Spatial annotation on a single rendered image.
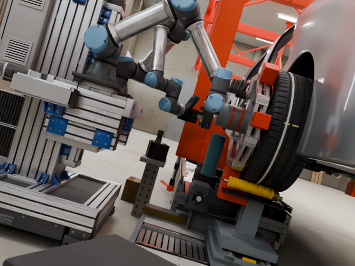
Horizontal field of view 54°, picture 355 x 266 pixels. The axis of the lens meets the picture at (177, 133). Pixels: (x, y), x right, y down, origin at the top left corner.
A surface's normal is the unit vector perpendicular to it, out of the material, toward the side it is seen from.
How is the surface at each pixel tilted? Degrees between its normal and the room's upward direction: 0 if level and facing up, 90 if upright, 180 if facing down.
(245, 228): 90
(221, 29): 90
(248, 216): 90
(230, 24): 90
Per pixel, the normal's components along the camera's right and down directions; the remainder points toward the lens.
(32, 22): 0.03, 0.02
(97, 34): -0.25, 0.02
